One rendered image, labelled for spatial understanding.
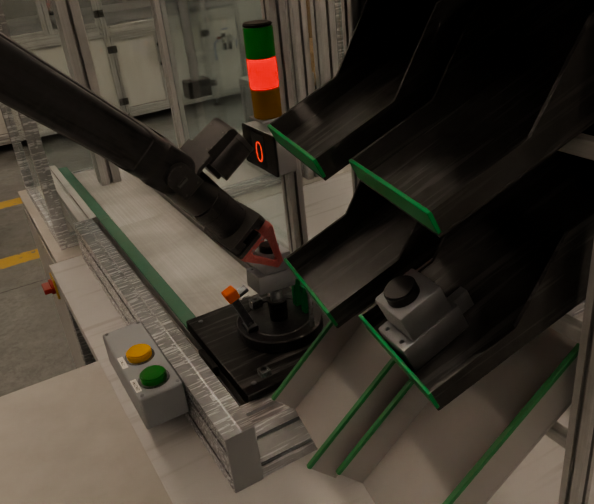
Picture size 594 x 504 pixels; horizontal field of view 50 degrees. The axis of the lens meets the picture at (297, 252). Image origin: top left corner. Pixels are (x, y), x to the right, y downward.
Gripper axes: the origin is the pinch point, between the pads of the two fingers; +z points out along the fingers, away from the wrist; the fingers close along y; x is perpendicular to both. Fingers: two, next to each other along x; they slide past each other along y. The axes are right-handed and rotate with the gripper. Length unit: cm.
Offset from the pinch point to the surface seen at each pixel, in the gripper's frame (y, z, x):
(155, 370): 2.5, -1.6, 24.4
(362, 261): -28.3, -9.6, -4.2
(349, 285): -29.8, -10.3, -1.1
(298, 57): 76, 19, -52
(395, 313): -42.8, -16.1, -0.3
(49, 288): 107, 19, 43
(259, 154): 18.3, -2.5, -13.8
